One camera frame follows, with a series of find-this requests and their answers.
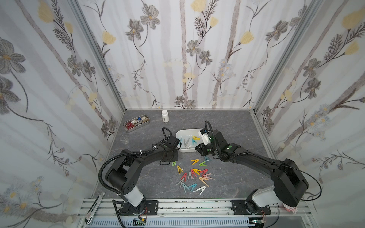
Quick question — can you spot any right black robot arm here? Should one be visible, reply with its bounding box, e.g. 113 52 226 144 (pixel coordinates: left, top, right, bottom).
195 121 309 214

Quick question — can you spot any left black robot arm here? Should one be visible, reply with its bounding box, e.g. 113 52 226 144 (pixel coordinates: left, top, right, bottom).
98 127 182 214

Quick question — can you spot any white storage box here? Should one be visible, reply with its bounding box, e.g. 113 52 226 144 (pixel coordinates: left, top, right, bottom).
176 129 203 153

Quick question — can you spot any dark teal clothespin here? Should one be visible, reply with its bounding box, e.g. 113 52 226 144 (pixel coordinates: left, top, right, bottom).
204 156 211 163

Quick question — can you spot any red clothespin pile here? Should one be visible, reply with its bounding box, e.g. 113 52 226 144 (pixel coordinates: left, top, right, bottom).
181 173 188 182

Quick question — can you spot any pink clothespin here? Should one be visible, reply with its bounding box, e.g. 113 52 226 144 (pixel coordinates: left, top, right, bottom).
202 173 214 180

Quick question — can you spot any white pill bottle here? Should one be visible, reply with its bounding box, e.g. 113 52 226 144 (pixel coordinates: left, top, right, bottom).
162 110 169 123

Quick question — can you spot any tan clothespin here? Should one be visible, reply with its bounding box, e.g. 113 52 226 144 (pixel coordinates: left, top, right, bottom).
199 177 210 187

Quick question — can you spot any metal tray with tools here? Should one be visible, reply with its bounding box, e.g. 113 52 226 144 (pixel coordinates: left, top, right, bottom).
123 115 150 133

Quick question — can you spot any teal clothespin bottom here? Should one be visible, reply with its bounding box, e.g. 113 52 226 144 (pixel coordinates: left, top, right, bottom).
188 183 197 192

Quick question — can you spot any white clothespin bottom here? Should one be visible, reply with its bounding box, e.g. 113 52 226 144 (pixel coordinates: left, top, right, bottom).
193 186 207 195

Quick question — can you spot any pink white small object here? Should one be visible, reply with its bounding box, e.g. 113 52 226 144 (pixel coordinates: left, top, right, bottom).
284 205 298 214

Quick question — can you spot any aluminium front rail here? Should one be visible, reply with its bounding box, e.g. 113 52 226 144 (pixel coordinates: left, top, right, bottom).
77 199 318 228

